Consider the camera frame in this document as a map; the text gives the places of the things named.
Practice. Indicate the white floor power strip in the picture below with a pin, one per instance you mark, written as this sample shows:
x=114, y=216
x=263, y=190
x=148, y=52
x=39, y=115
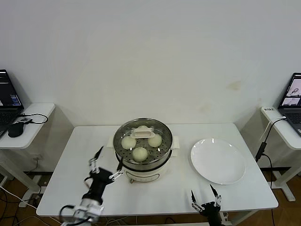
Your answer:
x=23, y=203

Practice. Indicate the white steamed baozi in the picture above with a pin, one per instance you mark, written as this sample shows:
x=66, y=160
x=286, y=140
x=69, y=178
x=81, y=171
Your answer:
x=142, y=127
x=128, y=142
x=155, y=141
x=140, y=154

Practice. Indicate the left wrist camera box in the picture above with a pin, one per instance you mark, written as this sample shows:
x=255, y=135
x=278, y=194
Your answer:
x=94, y=209

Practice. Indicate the stainless steel steamer basket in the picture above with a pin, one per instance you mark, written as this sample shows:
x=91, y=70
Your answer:
x=150, y=164

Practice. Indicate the white table frame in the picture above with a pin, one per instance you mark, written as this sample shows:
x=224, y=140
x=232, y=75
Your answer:
x=247, y=214

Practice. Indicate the black laptop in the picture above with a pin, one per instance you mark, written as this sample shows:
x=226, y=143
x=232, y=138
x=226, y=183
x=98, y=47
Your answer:
x=7, y=94

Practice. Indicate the black usb hub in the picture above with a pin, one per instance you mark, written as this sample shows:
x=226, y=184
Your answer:
x=26, y=120

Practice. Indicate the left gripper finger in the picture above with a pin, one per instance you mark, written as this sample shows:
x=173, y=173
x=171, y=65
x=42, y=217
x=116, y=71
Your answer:
x=119, y=168
x=95, y=161

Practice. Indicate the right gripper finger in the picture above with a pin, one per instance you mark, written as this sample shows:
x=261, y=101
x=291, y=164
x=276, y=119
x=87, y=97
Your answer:
x=216, y=199
x=194, y=200

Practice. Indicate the glass pot lid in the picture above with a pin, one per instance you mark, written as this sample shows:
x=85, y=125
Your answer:
x=143, y=134

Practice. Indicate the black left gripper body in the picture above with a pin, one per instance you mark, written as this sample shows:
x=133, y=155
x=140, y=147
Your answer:
x=100, y=181

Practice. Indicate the cream electric cooker base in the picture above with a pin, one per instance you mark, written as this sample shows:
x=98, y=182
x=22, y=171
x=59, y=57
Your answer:
x=145, y=175

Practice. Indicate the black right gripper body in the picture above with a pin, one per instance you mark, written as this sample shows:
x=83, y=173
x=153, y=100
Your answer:
x=212, y=209

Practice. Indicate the white round plate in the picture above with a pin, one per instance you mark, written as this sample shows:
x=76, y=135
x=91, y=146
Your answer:
x=217, y=161

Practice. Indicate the grey laptop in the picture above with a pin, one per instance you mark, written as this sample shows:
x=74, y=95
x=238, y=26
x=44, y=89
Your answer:
x=292, y=94

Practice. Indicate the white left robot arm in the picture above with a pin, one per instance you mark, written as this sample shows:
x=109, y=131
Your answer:
x=77, y=212

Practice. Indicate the black computer mouse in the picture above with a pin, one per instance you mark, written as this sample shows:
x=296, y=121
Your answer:
x=16, y=130

